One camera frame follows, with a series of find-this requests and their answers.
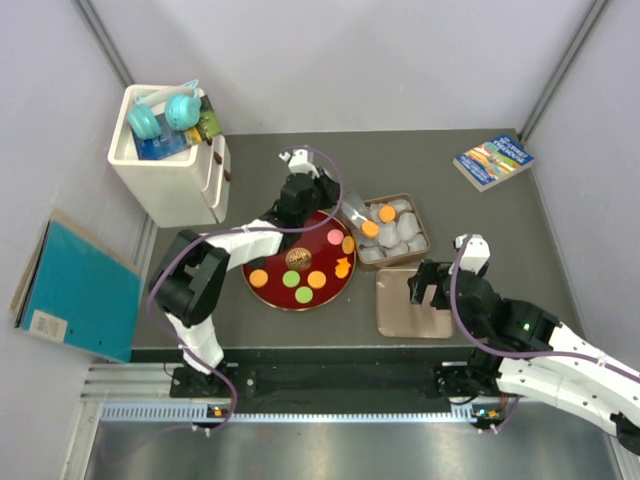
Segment green card in box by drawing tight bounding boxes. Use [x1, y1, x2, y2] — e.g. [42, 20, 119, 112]
[184, 95, 223, 146]

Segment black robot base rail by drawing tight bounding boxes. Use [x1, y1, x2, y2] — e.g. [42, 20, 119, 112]
[170, 347, 499, 414]

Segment orange round cookie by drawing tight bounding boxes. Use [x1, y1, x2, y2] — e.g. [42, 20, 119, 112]
[359, 220, 379, 238]
[307, 270, 327, 289]
[378, 205, 396, 224]
[341, 236, 355, 255]
[249, 269, 269, 288]

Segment colourful paperback book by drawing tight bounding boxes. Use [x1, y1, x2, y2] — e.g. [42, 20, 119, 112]
[453, 134, 534, 192]

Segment orange fish-shaped cookie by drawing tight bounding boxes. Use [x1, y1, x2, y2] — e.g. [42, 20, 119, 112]
[334, 257, 351, 279]

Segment teal headphones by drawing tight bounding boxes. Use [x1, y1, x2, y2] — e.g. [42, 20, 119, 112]
[127, 79, 202, 140]

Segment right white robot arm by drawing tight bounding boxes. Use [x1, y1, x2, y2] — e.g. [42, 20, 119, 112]
[407, 234, 639, 454]

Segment pink round cookie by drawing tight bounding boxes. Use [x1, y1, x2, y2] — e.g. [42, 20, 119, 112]
[327, 229, 344, 246]

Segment square gold cookie tin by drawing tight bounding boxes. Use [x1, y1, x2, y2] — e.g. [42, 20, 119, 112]
[356, 193, 431, 271]

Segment teal folder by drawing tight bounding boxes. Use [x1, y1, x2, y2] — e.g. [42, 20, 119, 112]
[10, 209, 142, 362]

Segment white storage drawer box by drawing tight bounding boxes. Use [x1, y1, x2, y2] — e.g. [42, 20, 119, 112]
[107, 81, 231, 228]

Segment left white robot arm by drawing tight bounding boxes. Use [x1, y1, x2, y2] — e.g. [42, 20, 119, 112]
[147, 145, 345, 402]

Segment round red lacquer tray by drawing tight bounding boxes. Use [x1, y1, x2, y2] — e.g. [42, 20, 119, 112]
[242, 211, 357, 311]

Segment green round cookie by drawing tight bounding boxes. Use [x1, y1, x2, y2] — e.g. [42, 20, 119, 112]
[282, 270, 300, 288]
[294, 286, 314, 305]

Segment gold tin lid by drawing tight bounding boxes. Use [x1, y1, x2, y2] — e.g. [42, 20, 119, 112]
[375, 267, 456, 340]

